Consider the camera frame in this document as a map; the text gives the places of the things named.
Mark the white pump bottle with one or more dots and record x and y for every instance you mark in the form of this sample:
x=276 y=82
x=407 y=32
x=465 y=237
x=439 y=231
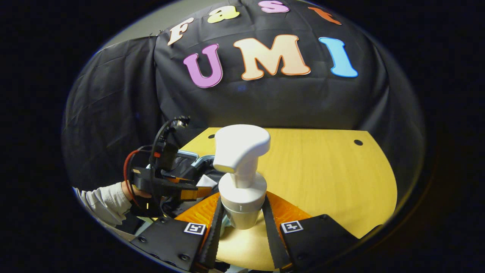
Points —
x=242 y=189

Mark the black backdrop cloth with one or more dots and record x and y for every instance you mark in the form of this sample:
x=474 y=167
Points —
x=284 y=98

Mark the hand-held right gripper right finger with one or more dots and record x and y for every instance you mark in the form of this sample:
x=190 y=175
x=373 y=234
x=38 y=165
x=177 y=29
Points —
x=273 y=239

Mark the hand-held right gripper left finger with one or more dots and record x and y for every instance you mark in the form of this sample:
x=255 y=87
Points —
x=212 y=235

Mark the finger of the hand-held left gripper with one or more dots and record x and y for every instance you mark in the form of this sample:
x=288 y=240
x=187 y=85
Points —
x=195 y=192
x=189 y=176

